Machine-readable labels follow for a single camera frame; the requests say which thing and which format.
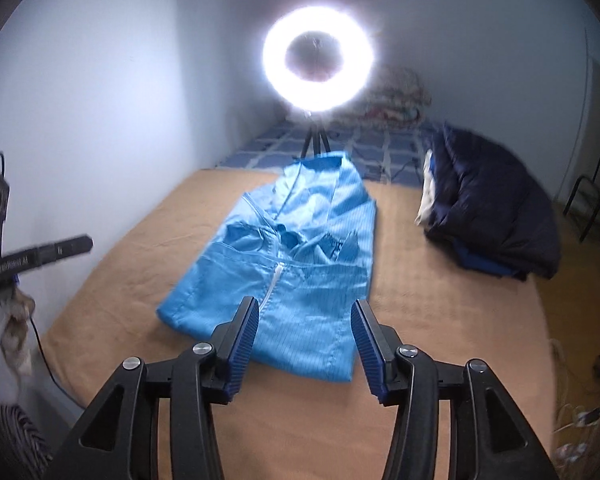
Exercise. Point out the person's left hand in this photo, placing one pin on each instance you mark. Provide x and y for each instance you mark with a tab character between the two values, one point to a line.
0	350

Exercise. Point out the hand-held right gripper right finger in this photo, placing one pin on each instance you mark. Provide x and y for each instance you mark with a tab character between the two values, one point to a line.
366	345

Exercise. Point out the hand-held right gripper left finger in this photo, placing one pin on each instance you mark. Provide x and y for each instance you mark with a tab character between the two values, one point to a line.
244	342

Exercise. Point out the blue folded cloth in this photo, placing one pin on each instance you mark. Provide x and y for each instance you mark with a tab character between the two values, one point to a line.
485	262

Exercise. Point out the floral quilt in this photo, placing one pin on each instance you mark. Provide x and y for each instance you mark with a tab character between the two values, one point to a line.
400	100

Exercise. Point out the blue checkered bed sheet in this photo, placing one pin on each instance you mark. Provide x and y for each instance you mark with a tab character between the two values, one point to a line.
380	147

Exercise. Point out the black metal chair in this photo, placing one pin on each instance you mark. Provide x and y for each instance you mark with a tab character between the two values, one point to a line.
580	181

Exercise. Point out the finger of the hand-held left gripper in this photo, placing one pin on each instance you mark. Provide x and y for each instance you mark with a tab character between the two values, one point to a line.
55	251

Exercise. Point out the dark navy padded jacket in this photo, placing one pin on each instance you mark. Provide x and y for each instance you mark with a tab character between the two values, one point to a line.
495	210

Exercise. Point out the light blue striped coverall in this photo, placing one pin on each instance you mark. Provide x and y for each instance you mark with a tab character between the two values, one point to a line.
305	310

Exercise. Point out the tan fleece blanket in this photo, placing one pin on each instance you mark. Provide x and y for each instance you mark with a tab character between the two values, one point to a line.
455	320

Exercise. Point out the white cloth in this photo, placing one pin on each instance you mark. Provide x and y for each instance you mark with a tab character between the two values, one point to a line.
425	200

